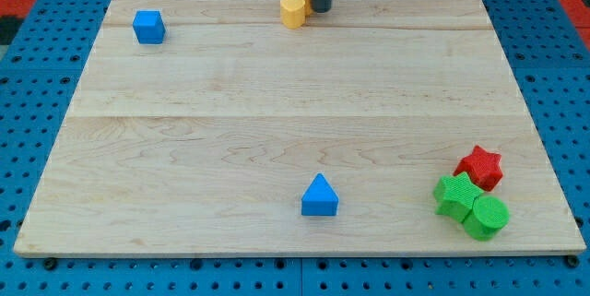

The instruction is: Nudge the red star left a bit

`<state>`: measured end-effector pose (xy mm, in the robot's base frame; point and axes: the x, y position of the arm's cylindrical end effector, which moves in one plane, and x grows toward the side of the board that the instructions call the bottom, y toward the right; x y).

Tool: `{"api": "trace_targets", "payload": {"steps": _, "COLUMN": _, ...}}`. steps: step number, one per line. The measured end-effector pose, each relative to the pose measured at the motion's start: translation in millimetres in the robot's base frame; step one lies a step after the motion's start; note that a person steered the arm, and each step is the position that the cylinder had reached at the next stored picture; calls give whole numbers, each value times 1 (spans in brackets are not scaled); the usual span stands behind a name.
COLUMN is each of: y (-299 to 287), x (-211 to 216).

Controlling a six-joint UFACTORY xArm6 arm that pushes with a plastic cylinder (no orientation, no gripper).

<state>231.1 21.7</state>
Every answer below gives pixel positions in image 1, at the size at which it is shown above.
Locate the green cylinder block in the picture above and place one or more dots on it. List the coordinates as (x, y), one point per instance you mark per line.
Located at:
(488, 216)

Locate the green star block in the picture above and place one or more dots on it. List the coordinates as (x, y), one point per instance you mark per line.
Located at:
(455, 196)

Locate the blue triangle block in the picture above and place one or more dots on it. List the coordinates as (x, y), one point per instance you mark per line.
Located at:
(319, 199)

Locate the red star block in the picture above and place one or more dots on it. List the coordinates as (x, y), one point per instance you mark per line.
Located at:
(482, 167)

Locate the blue cube block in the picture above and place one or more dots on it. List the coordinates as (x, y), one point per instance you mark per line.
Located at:
(149, 27)

